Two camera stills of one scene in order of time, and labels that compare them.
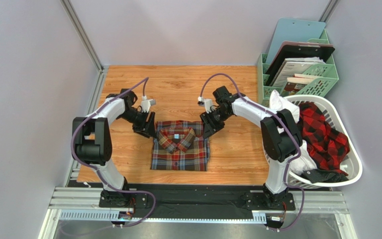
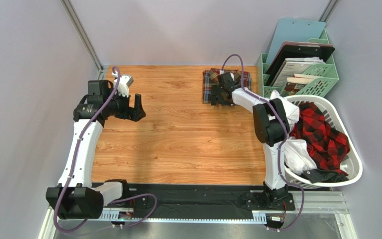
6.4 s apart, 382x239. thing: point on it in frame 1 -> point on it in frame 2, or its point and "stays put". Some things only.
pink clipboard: (286, 43) stays put
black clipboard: (323, 52) stays put
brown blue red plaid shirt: (180, 145) -> (240, 79)
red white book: (294, 84) stays put
